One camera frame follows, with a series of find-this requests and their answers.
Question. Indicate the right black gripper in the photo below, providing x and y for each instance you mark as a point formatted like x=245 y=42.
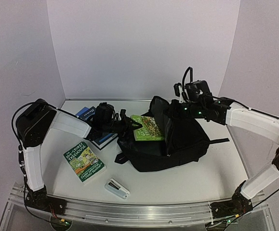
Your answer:
x=175 y=109

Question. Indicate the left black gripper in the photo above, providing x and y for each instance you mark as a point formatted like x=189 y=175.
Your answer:
x=127 y=124

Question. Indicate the green paperback book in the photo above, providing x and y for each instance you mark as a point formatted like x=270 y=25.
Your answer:
x=84 y=162
x=149 y=130

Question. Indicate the dark blue hardcover book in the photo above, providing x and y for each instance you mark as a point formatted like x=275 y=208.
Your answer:
x=106 y=138

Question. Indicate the black student backpack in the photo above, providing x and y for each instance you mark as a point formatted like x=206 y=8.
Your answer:
x=185 y=142

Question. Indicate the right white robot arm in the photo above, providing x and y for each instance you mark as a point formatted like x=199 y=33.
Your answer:
x=258 y=122

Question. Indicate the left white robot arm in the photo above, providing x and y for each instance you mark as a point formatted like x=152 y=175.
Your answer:
x=31 y=124

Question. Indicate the blue notebook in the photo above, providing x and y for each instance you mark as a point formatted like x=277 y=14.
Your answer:
x=82 y=111

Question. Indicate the white stapler box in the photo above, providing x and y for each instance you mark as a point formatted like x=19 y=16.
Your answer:
x=117 y=189

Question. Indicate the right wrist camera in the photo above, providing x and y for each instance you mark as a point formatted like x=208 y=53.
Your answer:
x=196 y=89

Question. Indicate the aluminium mounting rail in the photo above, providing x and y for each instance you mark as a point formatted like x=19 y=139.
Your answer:
x=146 y=216

